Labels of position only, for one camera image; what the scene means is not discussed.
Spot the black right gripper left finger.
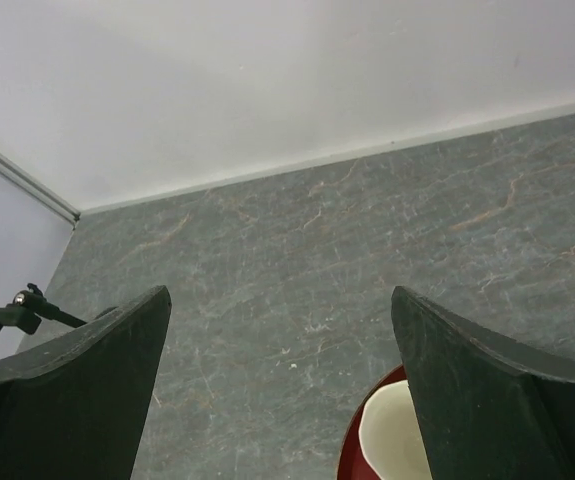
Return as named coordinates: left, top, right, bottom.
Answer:
left=0, top=286, right=171, bottom=479

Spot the red round tray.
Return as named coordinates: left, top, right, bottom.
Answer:
left=336, top=364, right=407, bottom=480

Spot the black phone stand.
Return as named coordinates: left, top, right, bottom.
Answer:
left=0, top=282, right=118, bottom=336

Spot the aluminium frame post left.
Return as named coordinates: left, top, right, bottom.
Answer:
left=0, top=153, right=81, bottom=228

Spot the green mug cream inside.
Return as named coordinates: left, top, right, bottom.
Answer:
left=358, top=380, right=432, bottom=480

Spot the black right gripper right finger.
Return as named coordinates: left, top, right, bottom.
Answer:
left=391, top=286, right=575, bottom=479

